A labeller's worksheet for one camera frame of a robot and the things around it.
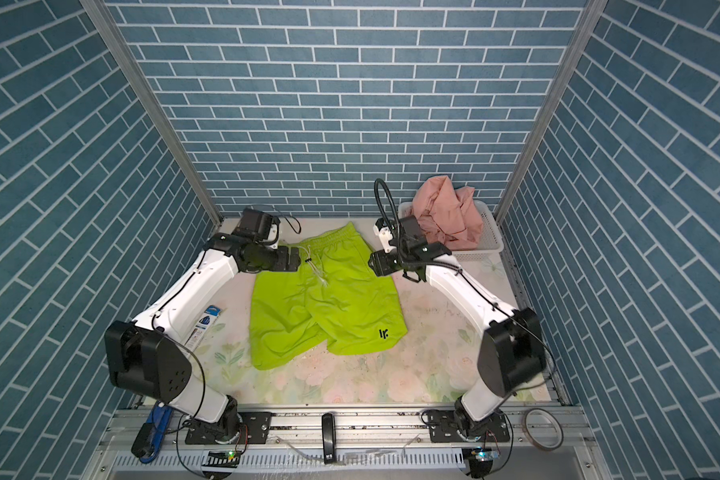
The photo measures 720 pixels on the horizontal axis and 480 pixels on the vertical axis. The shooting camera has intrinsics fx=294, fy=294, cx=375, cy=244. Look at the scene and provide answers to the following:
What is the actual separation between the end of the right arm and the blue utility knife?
0.66 metres

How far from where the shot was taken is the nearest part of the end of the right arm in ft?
2.00

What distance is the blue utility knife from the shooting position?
2.26 ft
